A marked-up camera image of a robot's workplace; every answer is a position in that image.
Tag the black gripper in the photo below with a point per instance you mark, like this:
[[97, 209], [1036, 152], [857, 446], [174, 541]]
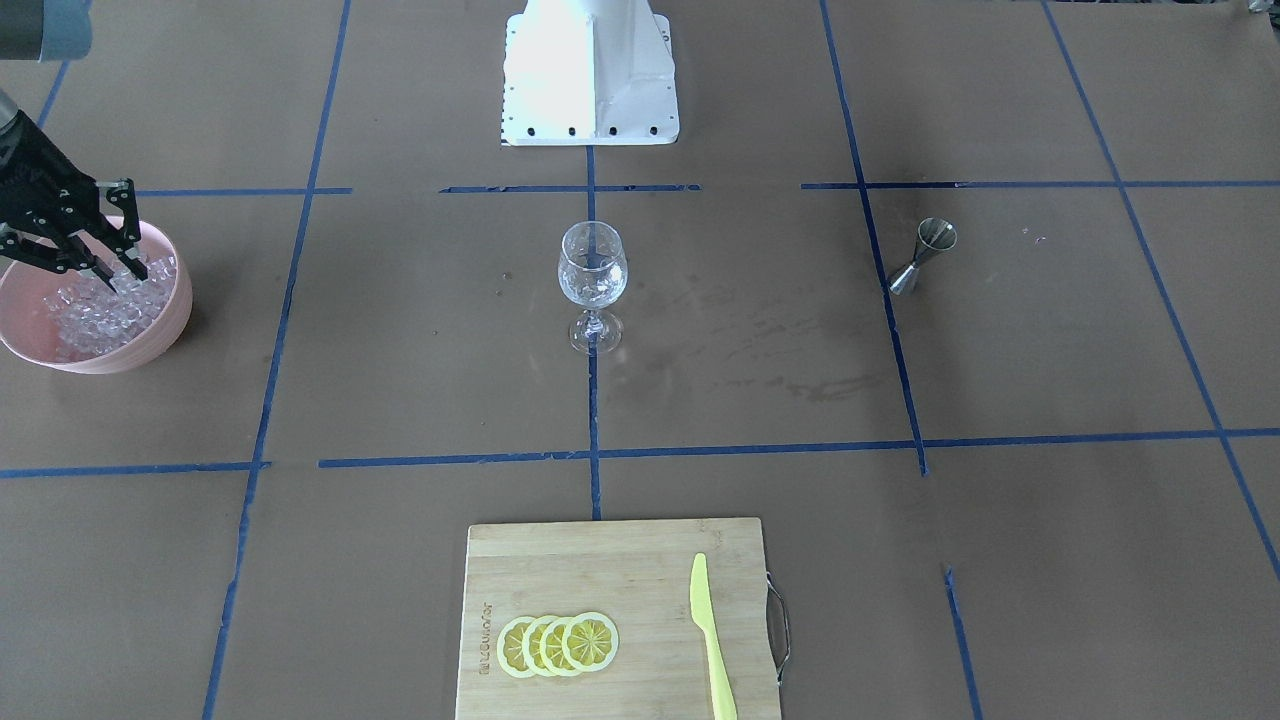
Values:
[[33, 172]]

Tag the steel double jigger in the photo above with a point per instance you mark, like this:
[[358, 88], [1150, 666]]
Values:
[[934, 237]]

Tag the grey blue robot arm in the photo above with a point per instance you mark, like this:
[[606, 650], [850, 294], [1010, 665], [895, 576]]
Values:
[[49, 31]]

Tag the clear ice cubes pile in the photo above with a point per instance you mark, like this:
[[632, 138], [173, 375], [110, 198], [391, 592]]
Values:
[[91, 319]]

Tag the clear wine glass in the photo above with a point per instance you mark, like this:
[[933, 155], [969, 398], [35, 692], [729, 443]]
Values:
[[592, 272]]

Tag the pink bowl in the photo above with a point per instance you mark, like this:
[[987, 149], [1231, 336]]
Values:
[[30, 335]]

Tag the lemon slice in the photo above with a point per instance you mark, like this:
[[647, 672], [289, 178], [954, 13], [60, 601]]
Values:
[[552, 647], [511, 658], [590, 642], [531, 645]]

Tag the bamboo cutting board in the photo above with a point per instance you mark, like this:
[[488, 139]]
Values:
[[637, 573]]

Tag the yellow plastic knife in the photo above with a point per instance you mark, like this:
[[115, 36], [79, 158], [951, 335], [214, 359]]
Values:
[[702, 614]]

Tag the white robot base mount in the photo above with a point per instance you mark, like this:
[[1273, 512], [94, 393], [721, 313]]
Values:
[[589, 73]]

